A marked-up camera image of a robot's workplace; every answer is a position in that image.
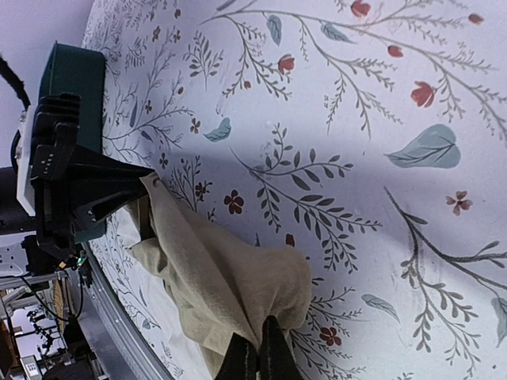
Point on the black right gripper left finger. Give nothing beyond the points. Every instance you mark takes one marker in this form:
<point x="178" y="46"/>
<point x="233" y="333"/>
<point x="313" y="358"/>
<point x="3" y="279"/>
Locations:
<point x="240" y="361"/>

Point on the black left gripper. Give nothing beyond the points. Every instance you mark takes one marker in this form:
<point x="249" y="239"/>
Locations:
<point x="59" y="171"/>

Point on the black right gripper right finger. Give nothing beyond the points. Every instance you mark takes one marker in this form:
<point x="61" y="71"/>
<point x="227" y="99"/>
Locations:
<point x="276" y="360"/>

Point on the khaki tan underwear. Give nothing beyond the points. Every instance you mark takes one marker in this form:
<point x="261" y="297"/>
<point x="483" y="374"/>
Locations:
<point x="220" y="284"/>

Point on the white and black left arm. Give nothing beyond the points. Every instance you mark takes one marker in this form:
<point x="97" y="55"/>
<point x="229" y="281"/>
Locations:
<point x="17" y="195"/>

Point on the dark green divided organizer tray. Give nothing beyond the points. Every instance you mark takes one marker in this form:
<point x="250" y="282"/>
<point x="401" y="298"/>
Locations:
<point x="80" y="72"/>

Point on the floral patterned table mat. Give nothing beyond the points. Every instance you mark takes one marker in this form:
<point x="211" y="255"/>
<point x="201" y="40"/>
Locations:
<point x="370" y="135"/>

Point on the aluminium front rail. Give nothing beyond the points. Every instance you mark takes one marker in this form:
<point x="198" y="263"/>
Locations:
<point x="120" y="347"/>

